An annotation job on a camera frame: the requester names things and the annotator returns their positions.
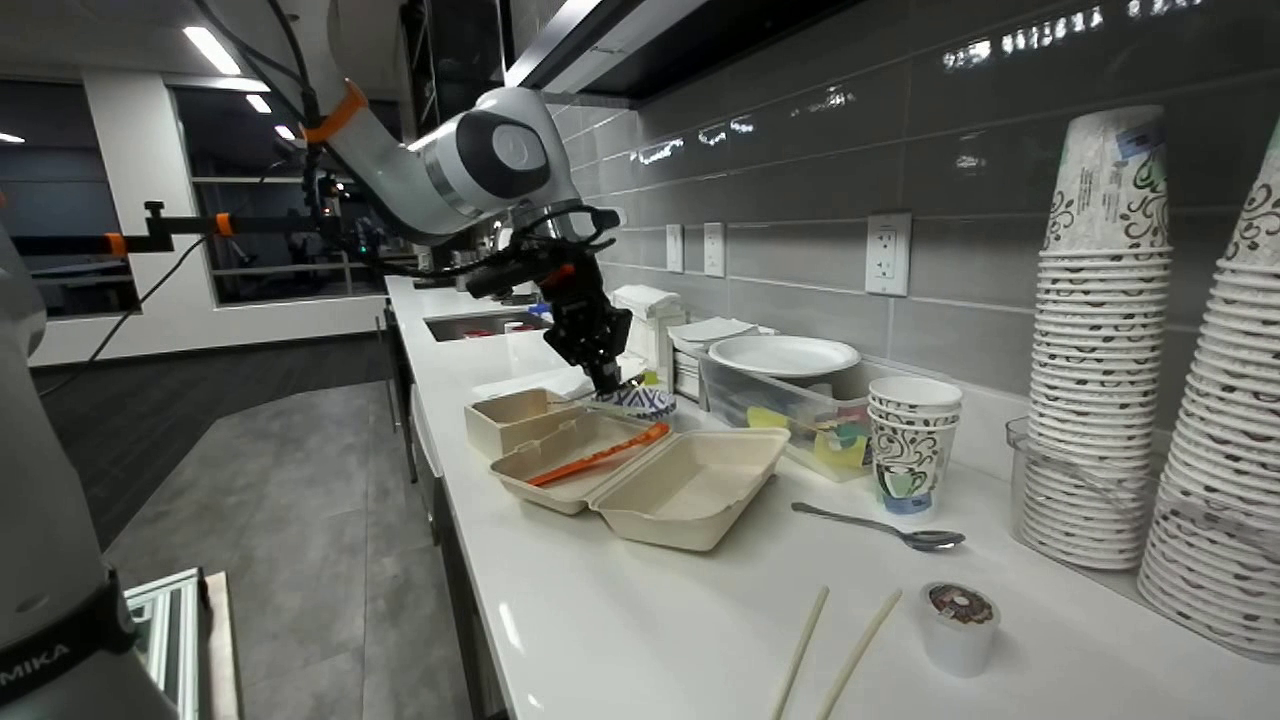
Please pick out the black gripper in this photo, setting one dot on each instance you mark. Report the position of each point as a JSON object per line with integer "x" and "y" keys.
{"x": 580, "y": 307}

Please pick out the metal spoon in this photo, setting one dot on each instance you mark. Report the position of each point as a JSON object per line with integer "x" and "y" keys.
{"x": 933, "y": 541}

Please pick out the open beige take-away container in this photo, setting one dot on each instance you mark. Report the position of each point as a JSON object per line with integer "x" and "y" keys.
{"x": 685, "y": 493}

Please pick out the blue patterned bowl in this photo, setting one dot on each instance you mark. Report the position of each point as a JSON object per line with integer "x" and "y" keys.
{"x": 643, "y": 401}

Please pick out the white dispenser jug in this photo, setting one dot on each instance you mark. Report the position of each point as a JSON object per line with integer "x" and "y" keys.
{"x": 644, "y": 320}

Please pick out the orange plastic utensil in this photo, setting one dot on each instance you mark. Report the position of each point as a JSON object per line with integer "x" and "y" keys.
{"x": 601, "y": 457}

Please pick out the white lidded tub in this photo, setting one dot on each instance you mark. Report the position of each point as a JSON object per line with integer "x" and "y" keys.
{"x": 700, "y": 350}

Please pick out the small beige paper tray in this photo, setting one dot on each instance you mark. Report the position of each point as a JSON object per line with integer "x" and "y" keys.
{"x": 513, "y": 413}

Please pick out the counter sink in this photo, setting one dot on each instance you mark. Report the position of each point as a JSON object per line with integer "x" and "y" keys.
{"x": 480, "y": 327}

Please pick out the white plate stack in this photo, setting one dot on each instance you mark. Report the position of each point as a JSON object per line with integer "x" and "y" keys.
{"x": 785, "y": 356}

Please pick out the clear plastic storage box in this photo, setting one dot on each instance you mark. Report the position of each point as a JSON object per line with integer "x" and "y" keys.
{"x": 800, "y": 423}

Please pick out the single patterned paper cup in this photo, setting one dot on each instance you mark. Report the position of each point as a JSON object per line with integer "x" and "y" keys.
{"x": 912, "y": 454}

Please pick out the pale wooden chopstick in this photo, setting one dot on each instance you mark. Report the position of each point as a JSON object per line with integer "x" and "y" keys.
{"x": 862, "y": 653}
{"x": 800, "y": 653}

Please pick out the white coffee pod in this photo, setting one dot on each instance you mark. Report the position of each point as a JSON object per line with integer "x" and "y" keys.
{"x": 956, "y": 643}

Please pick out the tall patterned paper cup stack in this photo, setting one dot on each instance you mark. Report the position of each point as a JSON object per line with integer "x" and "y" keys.
{"x": 1095, "y": 401}

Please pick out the ceiling light panel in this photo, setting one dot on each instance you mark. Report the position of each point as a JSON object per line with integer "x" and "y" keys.
{"x": 211, "y": 51}

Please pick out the wide patterned paper cup stack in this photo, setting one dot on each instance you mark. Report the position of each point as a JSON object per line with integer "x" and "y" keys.
{"x": 1222, "y": 506}

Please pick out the small white wall switch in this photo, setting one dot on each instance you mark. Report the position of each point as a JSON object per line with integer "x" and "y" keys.
{"x": 674, "y": 248}
{"x": 713, "y": 248}

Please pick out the white wall outlet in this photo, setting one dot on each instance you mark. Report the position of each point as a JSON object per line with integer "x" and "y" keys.
{"x": 886, "y": 253}

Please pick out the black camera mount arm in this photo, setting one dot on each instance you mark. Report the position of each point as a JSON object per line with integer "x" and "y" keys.
{"x": 172, "y": 227}

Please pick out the metal frame cart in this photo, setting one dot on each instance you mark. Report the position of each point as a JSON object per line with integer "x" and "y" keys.
{"x": 172, "y": 643}

